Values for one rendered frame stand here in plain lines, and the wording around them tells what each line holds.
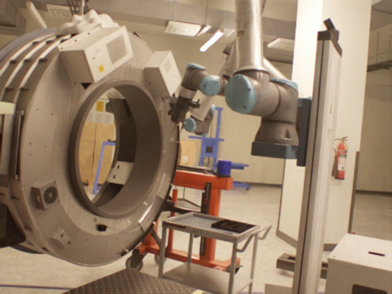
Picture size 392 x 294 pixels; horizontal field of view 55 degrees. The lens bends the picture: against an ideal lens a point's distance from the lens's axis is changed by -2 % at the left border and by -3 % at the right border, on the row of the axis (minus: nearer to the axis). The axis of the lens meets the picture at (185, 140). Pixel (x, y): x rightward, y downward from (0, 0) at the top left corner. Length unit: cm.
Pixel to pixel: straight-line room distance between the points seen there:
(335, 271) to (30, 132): 143
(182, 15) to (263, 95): 607
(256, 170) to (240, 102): 1059
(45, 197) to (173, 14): 598
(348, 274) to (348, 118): 371
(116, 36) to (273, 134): 95
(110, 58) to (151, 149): 89
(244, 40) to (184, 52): 1005
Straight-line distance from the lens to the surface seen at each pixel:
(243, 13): 166
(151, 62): 250
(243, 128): 1187
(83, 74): 194
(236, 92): 153
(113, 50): 201
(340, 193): 522
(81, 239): 222
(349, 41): 535
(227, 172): 315
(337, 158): 505
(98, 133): 863
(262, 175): 1215
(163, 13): 747
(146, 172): 264
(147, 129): 265
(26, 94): 193
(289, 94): 166
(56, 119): 196
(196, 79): 183
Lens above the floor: 126
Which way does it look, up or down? level
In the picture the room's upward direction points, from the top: 5 degrees clockwise
